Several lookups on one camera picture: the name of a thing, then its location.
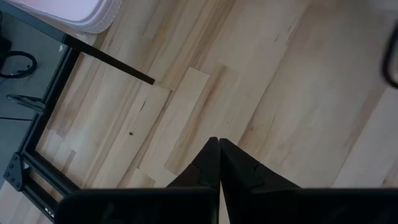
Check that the metal clamp lever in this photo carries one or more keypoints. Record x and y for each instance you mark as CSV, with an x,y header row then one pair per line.
x,y
28,102

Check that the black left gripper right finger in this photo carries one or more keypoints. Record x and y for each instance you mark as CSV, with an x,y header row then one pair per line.
x,y
295,205

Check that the black aluminium rig frame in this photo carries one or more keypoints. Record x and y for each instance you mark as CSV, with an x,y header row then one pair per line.
x,y
32,138

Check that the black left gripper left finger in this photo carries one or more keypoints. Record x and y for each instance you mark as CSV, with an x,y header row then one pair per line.
x,y
155,205

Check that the pink rubber slide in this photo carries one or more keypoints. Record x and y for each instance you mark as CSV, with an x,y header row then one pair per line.
x,y
62,9

